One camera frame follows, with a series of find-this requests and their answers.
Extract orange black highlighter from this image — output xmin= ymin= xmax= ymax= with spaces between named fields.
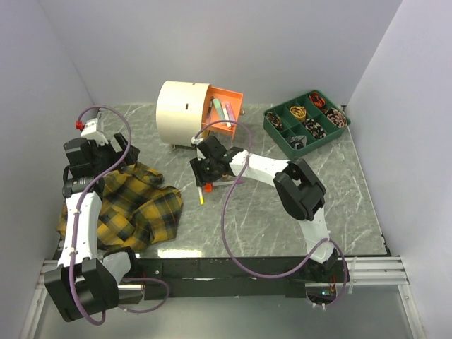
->
xmin=204 ymin=183 xmax=213 ymax=193

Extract yellow marker pen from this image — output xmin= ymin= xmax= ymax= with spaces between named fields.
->
xmin=198 ymin=187 xmax=205 ymax=206

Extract purple blue pen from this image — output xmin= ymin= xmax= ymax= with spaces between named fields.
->
xmin=206 ymin=100 xmax=213 ymax=124

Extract lilac highlighter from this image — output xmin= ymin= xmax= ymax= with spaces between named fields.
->
xmin=222 ymin=101 xmax=236 ymax=121

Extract round beige drawer cabinet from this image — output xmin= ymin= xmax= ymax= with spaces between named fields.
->
xmin=156 ymin=81 xmax=244 ymax=147

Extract mint green highlighter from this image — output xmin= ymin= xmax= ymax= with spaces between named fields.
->
xmin=212 ymin=97 xmax=227 ymax=121

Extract pink white pen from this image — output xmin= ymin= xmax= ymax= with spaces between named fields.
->
xmin=222 ymin=108 xmax=232 ymax=128

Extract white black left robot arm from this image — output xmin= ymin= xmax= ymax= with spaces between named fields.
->
xmin=44 ymin=133 xmax=141 ymax=322

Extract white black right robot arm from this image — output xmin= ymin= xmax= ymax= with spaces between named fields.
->
xmin=190 ymin=136 xmax=339 ymax=281

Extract purple tipped white pen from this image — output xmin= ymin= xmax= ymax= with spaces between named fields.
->
xmin=213 ymin=180 xmax=235 ymax=187

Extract yellow plaid shirt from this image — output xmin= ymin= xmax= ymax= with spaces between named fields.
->
xmin=56 ymin=161 xmax=184 ymax=252

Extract brown black hair scrunchie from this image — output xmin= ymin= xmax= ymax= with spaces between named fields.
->
xmin=266 ymin=112 xmax=284 ymax=131

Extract grey hair scrunchie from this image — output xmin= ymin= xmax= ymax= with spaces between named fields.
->
xmin=289 ymin=135 xmax=307 ymax=150

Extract green compartment organizer tray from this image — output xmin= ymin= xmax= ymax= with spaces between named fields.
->
xmin=263 ymin=90 xmax=351 ymax=159

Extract beige black hair scrunchie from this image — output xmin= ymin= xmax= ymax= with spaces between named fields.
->
xmin=304 ymin=118 xmax=326 ymax=140

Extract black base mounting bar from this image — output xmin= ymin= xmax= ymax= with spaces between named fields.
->
xmin=123 ymin=258 xmax=350 ymax=298

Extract pink black hair scrunchie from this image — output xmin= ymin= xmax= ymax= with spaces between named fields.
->
xmin=325 ymin=108 xmax=347 ymax=129

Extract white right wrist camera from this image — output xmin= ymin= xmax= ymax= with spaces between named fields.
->
xmin=191 ymin=137 xmax=206 ymax=160

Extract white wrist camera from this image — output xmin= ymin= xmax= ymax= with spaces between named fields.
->
xmin=76 ymin=118 xmax=108 ymax=146
xmin=191 ymin=137 xmax=206 ymax=160

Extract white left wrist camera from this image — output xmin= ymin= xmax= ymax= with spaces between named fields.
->
xmin=76 ymin=118 xmax=108 ymax=146

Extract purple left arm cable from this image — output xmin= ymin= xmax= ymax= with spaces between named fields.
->
xmin=69 ymin=105 xmax=170 ymax=326

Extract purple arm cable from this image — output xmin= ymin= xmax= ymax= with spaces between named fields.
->
xmin=192 ymin=119 xmax=347 ymax=309
xmin=69 ymin=105 xmax=170 ymax=326

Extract orange black hair ties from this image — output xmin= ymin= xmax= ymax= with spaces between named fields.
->
xmin=308 ymin=92 xmax=327 ymax=109

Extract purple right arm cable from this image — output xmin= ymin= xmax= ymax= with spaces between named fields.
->
xmin=192 ymin=119 xmax=347 ymax=309

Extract aluminium rail frame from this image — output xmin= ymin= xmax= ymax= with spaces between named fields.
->
xmin=21 ymin=256 xmax=426 ymax=338

